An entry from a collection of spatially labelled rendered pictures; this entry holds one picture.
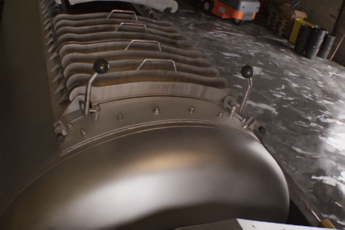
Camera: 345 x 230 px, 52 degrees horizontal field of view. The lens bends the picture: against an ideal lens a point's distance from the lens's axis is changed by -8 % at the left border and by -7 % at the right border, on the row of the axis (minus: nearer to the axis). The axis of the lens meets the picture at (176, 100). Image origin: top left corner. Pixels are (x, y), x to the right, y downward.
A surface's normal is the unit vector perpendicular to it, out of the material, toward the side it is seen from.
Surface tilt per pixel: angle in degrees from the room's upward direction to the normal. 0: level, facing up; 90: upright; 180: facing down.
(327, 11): 90
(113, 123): 19
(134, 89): 90
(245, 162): 47
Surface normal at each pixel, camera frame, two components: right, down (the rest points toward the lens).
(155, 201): 0.33, 0.16
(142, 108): 0.07, -0.84
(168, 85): 0.36, 0.53
